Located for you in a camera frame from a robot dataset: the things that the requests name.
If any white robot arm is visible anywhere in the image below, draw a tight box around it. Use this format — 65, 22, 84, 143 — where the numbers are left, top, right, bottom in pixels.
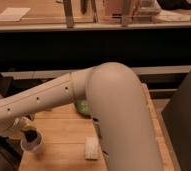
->
0, 62, 164, 171

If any green bowl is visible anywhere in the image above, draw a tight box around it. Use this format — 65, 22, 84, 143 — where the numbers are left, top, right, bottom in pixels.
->
75, 100, 90, 116

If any white sponge block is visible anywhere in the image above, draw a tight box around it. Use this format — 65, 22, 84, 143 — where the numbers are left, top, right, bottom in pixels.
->
85, 137, 99, 160

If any white paper sheet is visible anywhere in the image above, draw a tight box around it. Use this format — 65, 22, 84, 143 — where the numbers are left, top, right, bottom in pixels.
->
0, 7, 30, 22

